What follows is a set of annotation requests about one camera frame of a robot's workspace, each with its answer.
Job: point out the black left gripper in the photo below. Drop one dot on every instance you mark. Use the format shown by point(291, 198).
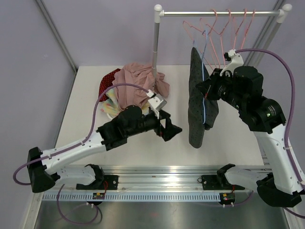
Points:
point(170, 129)

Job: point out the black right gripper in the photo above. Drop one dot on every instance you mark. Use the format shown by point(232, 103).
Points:
point(213, 82)

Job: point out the dark grey dotted skirt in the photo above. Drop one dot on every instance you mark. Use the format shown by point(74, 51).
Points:
point(195, 108)

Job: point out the blue wire hanger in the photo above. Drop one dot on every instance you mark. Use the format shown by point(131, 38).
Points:
point(201, 55)

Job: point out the pink pleated skirt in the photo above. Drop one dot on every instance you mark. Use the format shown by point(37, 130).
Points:
point(140, 75)

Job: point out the yellow blue tie-dye skirt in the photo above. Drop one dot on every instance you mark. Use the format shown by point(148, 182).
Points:
point(110, 105)

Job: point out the pink hanger of tie-dye skirt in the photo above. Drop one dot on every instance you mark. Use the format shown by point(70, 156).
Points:
point(215, 37)

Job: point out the red polka dot skirt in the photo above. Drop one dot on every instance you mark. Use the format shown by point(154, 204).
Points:
point(105, 83)

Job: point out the pink hanger of red skirt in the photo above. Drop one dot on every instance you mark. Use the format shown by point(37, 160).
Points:
point(236, 29)

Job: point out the pink hanger of white skirt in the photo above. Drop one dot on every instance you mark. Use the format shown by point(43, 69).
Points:
point(244, 30)

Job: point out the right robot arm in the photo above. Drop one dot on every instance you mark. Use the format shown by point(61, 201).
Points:
point(242, 89)

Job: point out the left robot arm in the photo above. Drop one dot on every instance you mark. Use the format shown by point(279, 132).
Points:
point(52, 167)

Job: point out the white metal clothes rack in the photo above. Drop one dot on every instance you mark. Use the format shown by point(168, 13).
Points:
point(160, 13)

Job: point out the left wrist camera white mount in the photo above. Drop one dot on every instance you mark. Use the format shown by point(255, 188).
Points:
point(156, 102)

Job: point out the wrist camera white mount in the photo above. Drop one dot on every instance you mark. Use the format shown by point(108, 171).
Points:
point(156, 102)
point(235, 60)

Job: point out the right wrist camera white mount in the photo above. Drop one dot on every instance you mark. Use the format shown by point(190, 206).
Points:
point(235, 60)

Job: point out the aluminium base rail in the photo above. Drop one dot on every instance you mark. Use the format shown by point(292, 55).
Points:
point(159, 178)

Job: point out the white slotted cable duct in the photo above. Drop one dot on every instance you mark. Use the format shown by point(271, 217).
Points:
point(132, 197)

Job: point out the aluminium corner frame right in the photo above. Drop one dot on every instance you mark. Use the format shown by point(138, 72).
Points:
point(250, 155)

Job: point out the aluminium corner frame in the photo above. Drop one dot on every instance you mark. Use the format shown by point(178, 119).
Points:
point(60, 42)
point(250, 155)

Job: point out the aluminium corner frame left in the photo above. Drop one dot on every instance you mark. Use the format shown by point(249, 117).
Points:
point(60, 42)

